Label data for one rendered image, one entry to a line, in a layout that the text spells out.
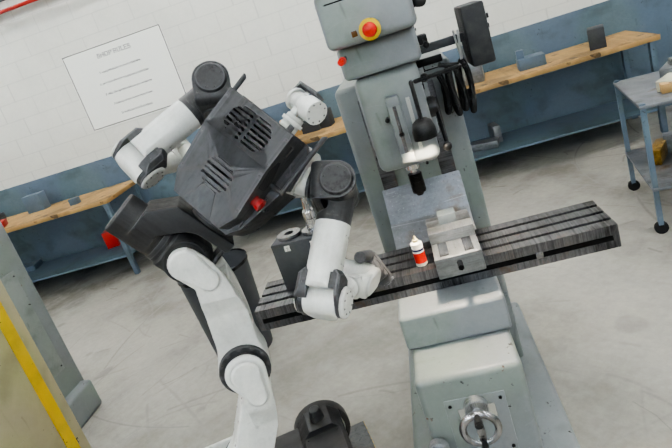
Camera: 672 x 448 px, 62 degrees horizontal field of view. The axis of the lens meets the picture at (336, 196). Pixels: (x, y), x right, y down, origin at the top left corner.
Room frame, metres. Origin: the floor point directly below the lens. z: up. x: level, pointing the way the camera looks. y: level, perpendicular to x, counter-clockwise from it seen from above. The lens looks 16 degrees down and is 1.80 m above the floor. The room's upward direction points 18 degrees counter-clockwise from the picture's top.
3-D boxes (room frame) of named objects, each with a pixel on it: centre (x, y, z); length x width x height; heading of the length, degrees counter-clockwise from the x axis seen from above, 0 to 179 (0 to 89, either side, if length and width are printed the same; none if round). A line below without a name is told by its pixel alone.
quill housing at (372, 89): (1.81, -0.28, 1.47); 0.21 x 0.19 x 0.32; 79
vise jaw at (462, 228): (1.74, -0.33, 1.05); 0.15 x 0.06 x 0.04; 80
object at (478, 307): (1.81, -0.28, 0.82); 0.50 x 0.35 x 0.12; 169
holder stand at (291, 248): (1.93, 0.16, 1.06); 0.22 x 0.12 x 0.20; 72
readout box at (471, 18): (2.04, -0.66, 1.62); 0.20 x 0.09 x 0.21; 169
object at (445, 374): (1.79, -0.27, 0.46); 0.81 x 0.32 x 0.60; 169
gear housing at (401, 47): (1.85, -0.28, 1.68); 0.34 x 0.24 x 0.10; 169
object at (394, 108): (1.70, -0.25, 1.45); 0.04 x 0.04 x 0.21; 79
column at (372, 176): (2.42, -0.39, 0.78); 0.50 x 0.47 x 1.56; 169
